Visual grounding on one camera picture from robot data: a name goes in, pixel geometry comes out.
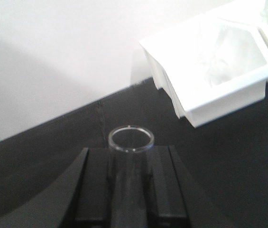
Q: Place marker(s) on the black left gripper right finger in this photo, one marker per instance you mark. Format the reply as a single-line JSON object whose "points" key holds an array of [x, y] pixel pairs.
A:
{"points": [[164, 201]]}

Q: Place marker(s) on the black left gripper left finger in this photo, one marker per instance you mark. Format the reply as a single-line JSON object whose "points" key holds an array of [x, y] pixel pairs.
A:
{"points": [[89, 206]]}

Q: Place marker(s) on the clear glass test tube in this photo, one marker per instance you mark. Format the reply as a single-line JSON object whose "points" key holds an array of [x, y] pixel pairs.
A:
{"points": [[128, 175]]}

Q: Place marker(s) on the white left storage bin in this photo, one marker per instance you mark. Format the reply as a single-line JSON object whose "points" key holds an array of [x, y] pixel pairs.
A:
{"points": [[172, 55]]}

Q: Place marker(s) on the glassware in left bin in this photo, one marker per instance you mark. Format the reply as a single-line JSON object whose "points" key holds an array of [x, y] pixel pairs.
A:
{"points": [[214, 59]]}

